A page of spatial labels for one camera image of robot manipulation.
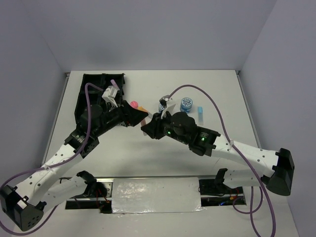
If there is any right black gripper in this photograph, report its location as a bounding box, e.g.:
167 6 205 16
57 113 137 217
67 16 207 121
141 109 189 145

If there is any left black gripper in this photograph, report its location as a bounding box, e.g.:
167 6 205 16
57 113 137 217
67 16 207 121
94 100 148 137

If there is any pink-capped small bottle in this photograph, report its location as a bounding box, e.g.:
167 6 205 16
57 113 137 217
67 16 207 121
130 101 139 109

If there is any blue jar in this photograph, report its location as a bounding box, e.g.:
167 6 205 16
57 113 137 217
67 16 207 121
158 103 165 113
180 97 193 114

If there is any purple highlighter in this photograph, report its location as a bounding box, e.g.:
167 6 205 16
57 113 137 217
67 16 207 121
111 79 119 89

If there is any blue highlighter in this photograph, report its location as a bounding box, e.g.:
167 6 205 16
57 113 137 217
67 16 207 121
197 106 203 125

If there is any orange-capped pink highlighter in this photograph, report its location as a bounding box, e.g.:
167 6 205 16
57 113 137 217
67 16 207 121
140 112 153 126

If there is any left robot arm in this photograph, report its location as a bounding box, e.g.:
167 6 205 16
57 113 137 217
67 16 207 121
0 101 148 236

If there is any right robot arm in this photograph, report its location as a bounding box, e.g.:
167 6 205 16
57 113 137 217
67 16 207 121
141 112 295 196

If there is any black four-compartment organizer tray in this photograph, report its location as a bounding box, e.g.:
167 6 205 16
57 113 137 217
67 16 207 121
74 73 125 123

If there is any silver foil plate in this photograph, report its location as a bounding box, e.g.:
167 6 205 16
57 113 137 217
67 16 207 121
112 177 202 214

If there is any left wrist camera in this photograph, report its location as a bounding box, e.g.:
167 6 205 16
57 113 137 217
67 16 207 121
102 85 119 107

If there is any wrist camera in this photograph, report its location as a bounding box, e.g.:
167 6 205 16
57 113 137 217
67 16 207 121
102 85 119 107
159 95 176 119

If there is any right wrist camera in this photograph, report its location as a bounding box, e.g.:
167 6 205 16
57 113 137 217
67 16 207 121
159 95 176 119

